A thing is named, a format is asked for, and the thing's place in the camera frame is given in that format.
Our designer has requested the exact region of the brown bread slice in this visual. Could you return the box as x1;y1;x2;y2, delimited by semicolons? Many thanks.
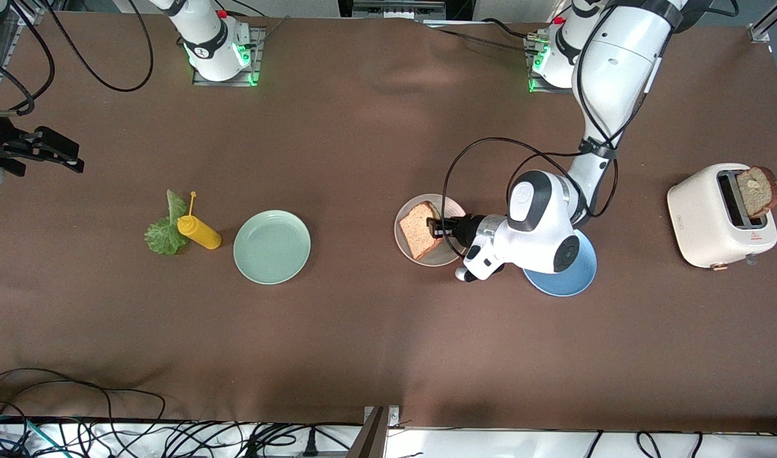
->
398;200;445;261
736;166;777;220

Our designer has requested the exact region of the green lettuce leaf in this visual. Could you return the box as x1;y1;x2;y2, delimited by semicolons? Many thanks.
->
144;189;192;256

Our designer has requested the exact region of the yellow mustard squeeze bottle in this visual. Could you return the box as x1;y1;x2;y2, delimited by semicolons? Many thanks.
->
176;191;223;250

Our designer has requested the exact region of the beige plate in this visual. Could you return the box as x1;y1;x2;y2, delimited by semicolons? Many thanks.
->
394;193;468;267

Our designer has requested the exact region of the blue plate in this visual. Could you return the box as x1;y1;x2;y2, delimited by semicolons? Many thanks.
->
523;229;598;298

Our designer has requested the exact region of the green plate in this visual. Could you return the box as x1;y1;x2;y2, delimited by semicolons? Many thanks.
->
233;210;312;285

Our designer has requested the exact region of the brown table cloth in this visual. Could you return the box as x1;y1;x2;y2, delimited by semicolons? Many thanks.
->
0;11;777;433

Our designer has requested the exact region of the black equipment stand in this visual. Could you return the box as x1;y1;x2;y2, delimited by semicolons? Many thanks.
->
337;0;475;21

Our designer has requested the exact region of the white toaster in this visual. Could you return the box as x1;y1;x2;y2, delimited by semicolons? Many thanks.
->
666;163;777;271

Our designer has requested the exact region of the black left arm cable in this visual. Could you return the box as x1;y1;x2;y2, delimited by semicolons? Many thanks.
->
442;0;739;246

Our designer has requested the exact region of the aluminium frame profile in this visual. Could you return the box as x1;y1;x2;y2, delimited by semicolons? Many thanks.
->
3;0;45;26
748;0;777;44

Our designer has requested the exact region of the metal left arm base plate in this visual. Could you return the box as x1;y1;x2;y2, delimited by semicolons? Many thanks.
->
525;35;577;95

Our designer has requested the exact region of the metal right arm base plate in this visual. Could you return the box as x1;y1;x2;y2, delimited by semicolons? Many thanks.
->
193;27;265;87

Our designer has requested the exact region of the black base power cable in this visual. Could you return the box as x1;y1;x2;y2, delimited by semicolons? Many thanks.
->
426;18;545;58

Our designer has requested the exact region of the metal frame post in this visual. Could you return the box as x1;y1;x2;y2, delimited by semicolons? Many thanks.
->
347;405;402;458

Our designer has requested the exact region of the long black loose cable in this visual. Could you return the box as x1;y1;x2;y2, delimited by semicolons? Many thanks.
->
0;368;167;440

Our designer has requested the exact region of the teal cable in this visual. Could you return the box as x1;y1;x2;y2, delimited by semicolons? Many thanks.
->
0;413;55;458

